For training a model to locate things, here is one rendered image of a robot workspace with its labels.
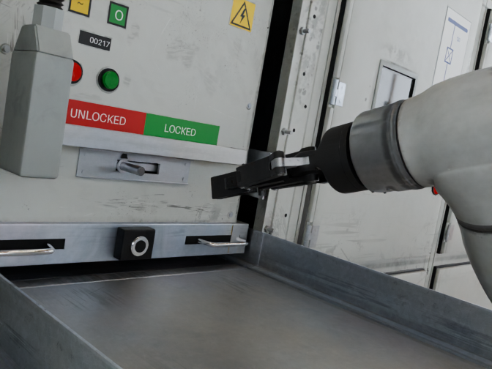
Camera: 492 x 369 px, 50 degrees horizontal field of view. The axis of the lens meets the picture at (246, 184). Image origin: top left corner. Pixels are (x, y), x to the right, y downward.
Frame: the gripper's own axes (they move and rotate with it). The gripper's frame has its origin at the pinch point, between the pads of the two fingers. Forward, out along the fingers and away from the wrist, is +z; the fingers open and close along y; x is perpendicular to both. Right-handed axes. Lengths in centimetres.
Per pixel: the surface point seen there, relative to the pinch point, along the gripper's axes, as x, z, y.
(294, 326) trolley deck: -19.5, -0.6, 9.4
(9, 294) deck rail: -11.6, 3.9, -27.7
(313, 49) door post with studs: 29.7, 7.8, 32.9
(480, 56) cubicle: 44, 2, 109
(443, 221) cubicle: -2, 19, 109
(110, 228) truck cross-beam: -3.4, 22.9, -4.4
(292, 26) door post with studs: 34.5, 10.1, 29.9
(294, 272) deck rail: -12.7, 13.2, 27.6
